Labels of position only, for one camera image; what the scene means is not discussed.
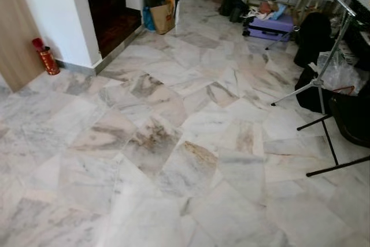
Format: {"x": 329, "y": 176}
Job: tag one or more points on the crumpled clear plastic bag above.
{"x": 338, "y": 73}

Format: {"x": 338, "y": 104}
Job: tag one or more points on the black folding stand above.
{"x": 330, "y": 140}

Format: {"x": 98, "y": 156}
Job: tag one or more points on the silver tripod stand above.
{"x": 317, "y": 83}

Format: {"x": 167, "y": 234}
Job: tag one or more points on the black cloth bag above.
{"x": 306, "y": 91}

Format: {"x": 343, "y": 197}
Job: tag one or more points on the black backpack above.
{"x": 312, "y": 36}

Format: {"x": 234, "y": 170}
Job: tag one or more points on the purple suitcase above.
{"x": 272, "y": 27}

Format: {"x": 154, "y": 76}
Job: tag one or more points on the pile of clothes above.
{"x": 263, "y": 10}

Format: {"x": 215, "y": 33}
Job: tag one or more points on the brown paper bag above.
{"x": 163, "y": 15}

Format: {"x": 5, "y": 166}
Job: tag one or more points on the blue bag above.
{"x": 148, "y": 20}

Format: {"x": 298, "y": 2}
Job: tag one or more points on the dark wooden staircase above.
{"x": 113, "y": 18}

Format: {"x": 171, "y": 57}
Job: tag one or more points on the red gold canister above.
{"x": 47, "y": 61}

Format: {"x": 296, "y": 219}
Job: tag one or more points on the light wood wall panel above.
{"x": 14, "y": 33}

